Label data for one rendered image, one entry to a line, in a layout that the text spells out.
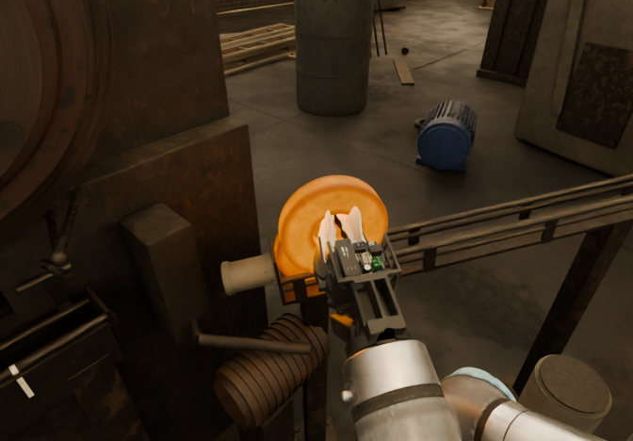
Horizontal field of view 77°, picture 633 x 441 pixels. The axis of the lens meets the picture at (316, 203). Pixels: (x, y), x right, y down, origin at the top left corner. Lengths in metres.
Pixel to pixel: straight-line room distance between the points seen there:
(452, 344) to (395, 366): 1.14
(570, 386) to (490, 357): 0.68
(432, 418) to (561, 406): 0.48
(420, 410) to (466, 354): 1.13
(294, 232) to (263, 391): 0.33
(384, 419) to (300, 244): 0.26
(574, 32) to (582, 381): 2.15
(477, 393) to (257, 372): 0.38
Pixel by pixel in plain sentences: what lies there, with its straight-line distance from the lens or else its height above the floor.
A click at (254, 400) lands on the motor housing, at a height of 0.51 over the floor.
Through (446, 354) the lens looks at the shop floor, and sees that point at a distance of 1.49.
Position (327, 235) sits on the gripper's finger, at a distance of 0.51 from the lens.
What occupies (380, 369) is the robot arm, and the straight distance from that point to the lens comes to 0.40.
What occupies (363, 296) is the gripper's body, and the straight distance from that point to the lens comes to 0.44.
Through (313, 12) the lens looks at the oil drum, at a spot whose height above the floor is 0.73.
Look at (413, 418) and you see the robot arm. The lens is 0.39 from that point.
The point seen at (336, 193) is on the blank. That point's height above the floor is 0.89.
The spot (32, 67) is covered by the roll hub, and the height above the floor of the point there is 1.08.
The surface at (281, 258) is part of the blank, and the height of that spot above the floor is 0.71.
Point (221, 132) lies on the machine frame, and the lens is 0.76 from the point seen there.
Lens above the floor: 1.17
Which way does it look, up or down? 34 degrees down
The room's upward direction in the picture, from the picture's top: straight up
